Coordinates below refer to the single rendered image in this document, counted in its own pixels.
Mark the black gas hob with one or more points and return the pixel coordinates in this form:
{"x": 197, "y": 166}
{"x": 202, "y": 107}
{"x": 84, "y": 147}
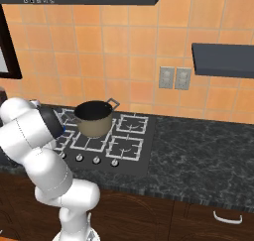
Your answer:
{"x": 109, "y": 142}

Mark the dark wood cupboard door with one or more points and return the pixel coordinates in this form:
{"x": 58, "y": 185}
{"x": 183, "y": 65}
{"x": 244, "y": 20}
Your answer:
{"x": 23, "y": 205}
{"x": 132, "y": 216}

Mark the tan cooking pot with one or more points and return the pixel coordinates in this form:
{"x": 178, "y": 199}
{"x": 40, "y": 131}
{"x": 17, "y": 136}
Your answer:
{"x": 96, "y": 121}

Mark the grey wall socket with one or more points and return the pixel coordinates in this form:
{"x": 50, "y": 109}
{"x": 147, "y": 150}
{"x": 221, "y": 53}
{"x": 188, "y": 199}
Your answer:
{"x": 183, "y": 78}
{"x": 166, "y": 77}

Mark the dark wood drawer front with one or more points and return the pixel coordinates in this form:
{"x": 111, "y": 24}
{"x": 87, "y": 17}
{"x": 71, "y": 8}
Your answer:
{"x": 215, "y": 220}

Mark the silver hob knob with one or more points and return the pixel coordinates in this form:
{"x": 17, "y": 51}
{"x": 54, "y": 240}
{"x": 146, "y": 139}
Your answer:
{"x": 79, "y": 157}
{"x": 114, "y": 162}
{"x": 62, "y": 155}
{"x": 96, "y": 159}

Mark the dark grey wall shelf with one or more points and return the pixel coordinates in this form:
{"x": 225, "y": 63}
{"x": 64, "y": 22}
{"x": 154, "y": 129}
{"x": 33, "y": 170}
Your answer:
{"x": 223, "y": 60}

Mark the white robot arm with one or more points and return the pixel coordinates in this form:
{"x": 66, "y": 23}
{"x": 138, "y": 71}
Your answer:
{"x": 39, "y": 159}

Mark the dark framed window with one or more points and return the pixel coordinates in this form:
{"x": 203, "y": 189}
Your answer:
{"x": 7, "y": 50}

